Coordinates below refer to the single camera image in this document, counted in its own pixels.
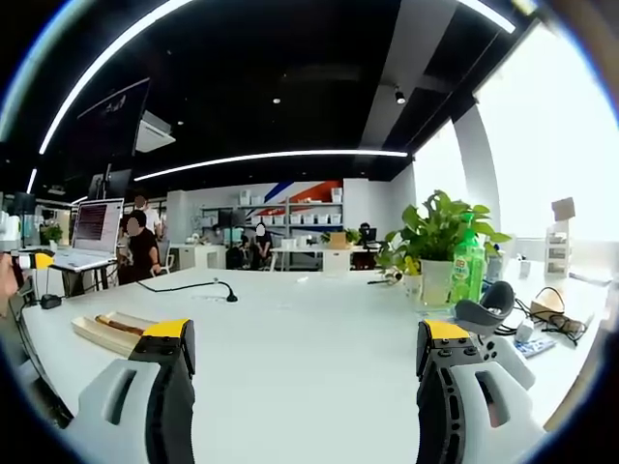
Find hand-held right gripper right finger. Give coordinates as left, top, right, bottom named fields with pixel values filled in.
left=415, top=318, right=548, bottom=464

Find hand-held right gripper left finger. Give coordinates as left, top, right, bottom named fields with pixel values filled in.
left=62, top=318, right=197, bottom=464

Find brown-handled utensil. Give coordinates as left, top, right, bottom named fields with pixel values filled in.
left=94, top=313, right=149, bottom=336

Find wooden cutlery case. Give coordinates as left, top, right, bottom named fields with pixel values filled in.
left=71, top=311, right=162, bottom=360

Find person's left hand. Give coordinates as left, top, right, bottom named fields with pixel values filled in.
left=0, top=253, right=20, bottom=318

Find small leafy plant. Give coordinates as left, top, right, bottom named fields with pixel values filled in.
left=40, top=223, right=65, bottom=248

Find black laptop stand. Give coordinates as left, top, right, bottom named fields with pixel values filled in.
left=45, top=260, right=122, bottom=297

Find open silver laptop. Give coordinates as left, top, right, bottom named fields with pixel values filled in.
left=49, top=197, right=126, bottom=272

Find grey headset cradle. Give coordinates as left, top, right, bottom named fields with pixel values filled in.
left=453, top=280, right=516, bottom=335

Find blue white packet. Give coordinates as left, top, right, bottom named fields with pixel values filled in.
left=514, top=336, right=558, bottom=360

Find small white cup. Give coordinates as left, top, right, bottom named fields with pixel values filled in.
left=402, top=273, right=425, bottom=300

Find white office chair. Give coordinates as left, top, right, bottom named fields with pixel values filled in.
left=152, top=240, right=176, bottom=276

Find green plastic bottle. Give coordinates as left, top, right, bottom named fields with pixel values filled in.
left=450, top=212, right=486, bottom=305

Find black-rimmed glasses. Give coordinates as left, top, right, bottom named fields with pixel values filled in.
left=541, top=312, right=589, bottom=347

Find hanging dark screen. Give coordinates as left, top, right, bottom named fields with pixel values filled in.
left=75, top=76, right=152, bottom=171

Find green potted plant white pot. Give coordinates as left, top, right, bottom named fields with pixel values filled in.
left=375, top=188, right=513, bottom=307

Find ceiling air conditioner unit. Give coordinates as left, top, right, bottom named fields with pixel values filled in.
left=134, top=110, right=177, bottom=154

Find white drawer stack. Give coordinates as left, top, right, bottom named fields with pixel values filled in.
left=543, top=222, right=573, bottom=280

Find cardboard box with plants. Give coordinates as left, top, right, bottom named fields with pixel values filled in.
left=320, top=227, right=363, bottom=250

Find long white table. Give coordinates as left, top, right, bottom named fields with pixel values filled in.
left=269, top=245, right=383, bottom=273

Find grey storage shelf unit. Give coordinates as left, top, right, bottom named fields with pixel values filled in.
left=200, top=188, right=345, bottom=243

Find small cardboard box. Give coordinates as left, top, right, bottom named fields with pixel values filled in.
left=550, top=196, right=577, bottom=223

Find black gooseneck microphone cable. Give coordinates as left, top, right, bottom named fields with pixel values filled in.
left=134, top=276, right=239, bottom=304

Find black cable bundle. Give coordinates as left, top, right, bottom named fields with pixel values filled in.
left=497, top=297, right=589, bottom=347

